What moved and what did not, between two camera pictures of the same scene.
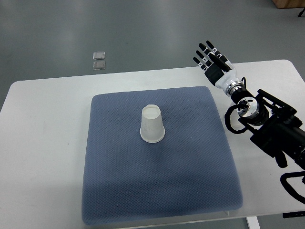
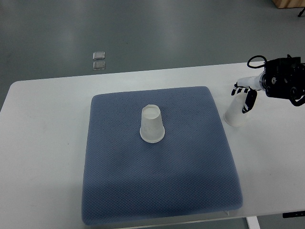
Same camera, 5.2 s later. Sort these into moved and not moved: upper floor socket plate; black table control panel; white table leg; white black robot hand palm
Moved: white black robot hand palm
Not moved: upper floor socket plate; black table control panel; white table leg
